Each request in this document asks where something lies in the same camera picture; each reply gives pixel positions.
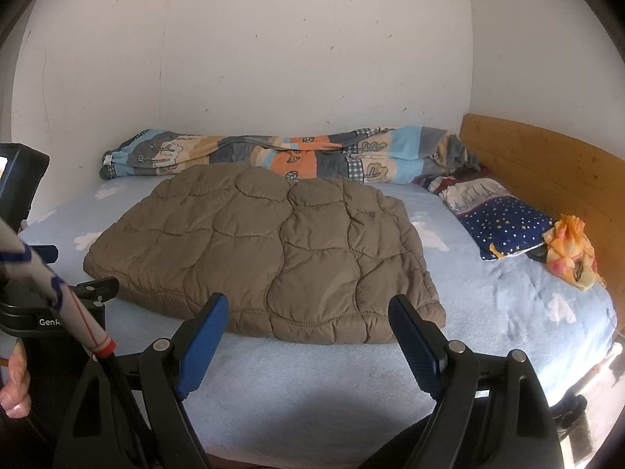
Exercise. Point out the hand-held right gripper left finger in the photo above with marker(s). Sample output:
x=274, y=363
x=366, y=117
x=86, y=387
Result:
x=200, y=347

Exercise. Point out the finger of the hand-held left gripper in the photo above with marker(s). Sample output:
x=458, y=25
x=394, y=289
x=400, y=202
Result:
x=97, y=289
x=44, y=254

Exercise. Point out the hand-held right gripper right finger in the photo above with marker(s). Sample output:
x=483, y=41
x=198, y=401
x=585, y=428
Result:
x=415, y=347

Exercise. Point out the olive quilted blanket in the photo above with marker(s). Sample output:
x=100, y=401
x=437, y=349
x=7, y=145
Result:
x=263, y=249

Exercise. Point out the person's left hand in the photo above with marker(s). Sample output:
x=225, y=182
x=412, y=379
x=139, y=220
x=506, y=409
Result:
x=14, y=391

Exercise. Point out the light blue fleece bed sheet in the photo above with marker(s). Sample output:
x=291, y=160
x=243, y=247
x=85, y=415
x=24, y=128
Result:
x=488, y=303

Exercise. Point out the navy starry pillow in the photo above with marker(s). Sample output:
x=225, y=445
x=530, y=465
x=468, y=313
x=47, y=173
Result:
x=508, y=227

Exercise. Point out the dark patterned cloth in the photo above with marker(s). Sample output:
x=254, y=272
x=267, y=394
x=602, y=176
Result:
x=537, y=253

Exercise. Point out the red white striped cloth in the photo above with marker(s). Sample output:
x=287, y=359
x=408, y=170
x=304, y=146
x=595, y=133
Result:
x=439, y=183

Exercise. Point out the black rounded object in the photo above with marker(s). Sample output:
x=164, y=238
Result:
x=569, y=410

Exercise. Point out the orange floral scarf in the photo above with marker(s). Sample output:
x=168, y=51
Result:
x=571, y=249

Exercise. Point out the patchwork printed quilt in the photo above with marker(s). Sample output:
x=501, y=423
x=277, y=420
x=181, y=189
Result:
x=302, y=154

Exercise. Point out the wooden bed headboard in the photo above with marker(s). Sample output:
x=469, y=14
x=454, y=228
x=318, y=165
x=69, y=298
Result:
x=547, y=166

